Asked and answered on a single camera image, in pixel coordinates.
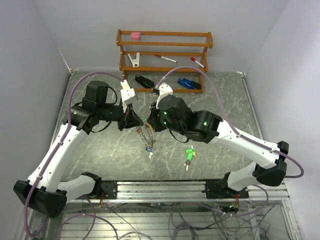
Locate blue stapler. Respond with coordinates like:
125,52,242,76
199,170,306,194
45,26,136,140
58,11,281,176
177,77,202,90

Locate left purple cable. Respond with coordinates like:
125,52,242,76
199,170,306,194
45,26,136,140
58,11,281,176
23,71,126,240

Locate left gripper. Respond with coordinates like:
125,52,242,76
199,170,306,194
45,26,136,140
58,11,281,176
97,100,144,131

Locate yellow tag key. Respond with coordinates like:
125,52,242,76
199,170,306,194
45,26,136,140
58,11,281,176
147,125,153,132

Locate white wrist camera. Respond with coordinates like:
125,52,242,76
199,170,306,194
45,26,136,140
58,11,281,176
120,80,138,111
155,82,173,109

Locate pink eraser block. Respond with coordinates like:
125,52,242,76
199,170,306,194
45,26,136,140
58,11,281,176
130,31,142,41

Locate wooden shelf rack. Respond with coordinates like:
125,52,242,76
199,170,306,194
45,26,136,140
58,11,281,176
116,29,214,79

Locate red capped marker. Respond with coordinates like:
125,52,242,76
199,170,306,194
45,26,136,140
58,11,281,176
190,57,205,68

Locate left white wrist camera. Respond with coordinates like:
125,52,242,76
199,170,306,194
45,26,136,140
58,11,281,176
120,80,138,111

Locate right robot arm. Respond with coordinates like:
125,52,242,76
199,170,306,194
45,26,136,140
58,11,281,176
147,94,289,199

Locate white clip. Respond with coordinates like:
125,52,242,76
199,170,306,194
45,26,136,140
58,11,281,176
127,52,140,68

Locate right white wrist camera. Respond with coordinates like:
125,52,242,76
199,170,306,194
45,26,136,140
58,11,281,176
155,82,173,109

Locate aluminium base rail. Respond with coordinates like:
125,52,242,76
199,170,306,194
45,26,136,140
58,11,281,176
56,179,290,203

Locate green tag key upper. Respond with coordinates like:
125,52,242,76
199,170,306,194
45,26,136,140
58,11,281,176
185,148,197,158

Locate green tag key lower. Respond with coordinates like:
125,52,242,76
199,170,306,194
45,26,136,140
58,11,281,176
184,153,194,171

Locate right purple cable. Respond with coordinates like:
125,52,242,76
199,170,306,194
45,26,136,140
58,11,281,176
155,66,305,218

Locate metal key ring disc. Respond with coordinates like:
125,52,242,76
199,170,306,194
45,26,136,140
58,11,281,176
138,124,156,149

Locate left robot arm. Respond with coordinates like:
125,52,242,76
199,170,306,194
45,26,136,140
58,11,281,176
13,80,143,218

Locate green key tag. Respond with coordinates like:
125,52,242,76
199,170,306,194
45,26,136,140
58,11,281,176
141,115,147,122

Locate black stapler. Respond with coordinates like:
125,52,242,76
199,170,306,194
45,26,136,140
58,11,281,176
134,74,155,89

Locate purple cable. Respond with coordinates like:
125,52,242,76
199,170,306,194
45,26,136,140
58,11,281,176
23,71,126,240
155,66,305,218

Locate red white marker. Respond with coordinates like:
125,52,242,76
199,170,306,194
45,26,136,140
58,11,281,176
154,54,178,64

